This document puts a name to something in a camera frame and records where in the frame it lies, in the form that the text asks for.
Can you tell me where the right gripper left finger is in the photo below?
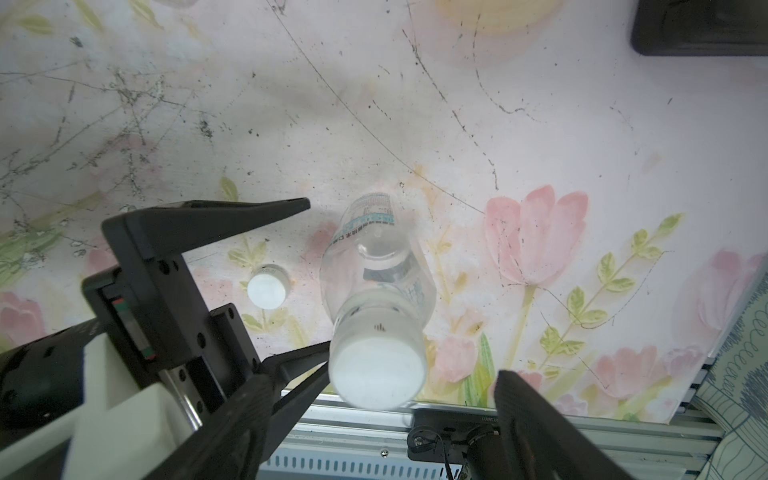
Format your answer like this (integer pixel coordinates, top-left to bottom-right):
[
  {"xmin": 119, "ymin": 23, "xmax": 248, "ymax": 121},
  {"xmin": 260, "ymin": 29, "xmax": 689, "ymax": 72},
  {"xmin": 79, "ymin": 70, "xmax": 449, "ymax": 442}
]
[{"xmin": 146, "ymin": 374, "xmax": 282, "ymax": 479}]

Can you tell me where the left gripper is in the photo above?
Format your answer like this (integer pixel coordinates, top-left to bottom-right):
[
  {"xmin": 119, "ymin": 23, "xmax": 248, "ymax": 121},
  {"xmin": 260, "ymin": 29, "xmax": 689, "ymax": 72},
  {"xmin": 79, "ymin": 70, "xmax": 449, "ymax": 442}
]
[{"xmin": 83, "ymin": 198, "xmax": 330, "ymax": 462}]

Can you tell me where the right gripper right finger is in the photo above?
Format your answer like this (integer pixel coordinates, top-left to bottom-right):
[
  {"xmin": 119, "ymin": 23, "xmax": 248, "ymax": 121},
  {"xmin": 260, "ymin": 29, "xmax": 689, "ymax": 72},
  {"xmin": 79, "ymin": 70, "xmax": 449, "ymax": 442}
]
[{"xmin": 494, "ymin": 370, "xmax": 631, "ymax": 480}]

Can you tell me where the short clear plastic bottle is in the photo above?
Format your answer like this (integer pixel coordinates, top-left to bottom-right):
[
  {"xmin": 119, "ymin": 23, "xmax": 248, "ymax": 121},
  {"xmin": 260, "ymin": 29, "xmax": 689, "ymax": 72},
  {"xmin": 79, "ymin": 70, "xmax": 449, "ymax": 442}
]
[{"xmin": 320, "ymin": 192, "xmax": 437, "ymax": 329}]

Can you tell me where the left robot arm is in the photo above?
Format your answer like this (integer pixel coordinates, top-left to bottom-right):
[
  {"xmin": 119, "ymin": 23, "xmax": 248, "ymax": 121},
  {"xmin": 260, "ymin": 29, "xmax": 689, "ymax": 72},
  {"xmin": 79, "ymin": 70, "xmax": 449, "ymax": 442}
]
[{"xmin": 1, "ymin": 198, "xmax": 329, "ymax": 468}]

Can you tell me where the floral pink table mat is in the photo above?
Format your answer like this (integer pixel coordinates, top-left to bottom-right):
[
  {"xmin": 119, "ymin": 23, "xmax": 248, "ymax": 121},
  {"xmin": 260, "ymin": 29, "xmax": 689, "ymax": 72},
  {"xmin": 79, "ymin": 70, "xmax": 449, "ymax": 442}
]
[{"xmin": 1, "ymin": 1, "xmax": 767, "ymax": 423}]

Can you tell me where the black plastic tool case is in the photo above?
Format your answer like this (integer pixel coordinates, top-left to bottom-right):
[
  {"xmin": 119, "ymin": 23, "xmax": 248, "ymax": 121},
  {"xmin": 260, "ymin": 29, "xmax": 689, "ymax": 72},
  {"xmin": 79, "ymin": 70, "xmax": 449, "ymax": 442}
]
[{"xmin": 630, "ymin": 0, "xmax": 767, "ymax": 57}]

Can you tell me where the white slotted cable duct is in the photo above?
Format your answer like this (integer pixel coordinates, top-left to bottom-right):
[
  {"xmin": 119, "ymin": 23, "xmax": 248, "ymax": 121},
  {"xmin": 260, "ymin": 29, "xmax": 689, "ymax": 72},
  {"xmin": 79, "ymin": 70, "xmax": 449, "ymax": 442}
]
[{"xmin": 256, "ymin": 450, "xmax": 449, "ymax": 479}]

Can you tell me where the aluminium mounting rail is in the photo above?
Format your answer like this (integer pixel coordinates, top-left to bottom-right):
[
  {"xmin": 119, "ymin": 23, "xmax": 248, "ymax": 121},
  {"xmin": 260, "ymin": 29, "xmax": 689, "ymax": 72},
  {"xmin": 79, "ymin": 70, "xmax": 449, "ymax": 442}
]
[{"xmin": 257, "ymin": 391, "xmax": 724, "ymax": 479}]

